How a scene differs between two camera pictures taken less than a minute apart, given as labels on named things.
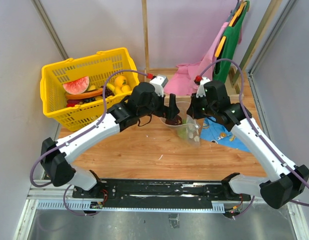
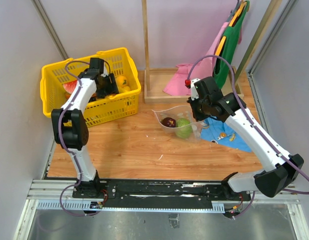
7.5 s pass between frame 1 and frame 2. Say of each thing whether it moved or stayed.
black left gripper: moved
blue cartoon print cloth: stayed
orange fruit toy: stayed
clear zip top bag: moved
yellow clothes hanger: stayed
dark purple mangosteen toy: moved
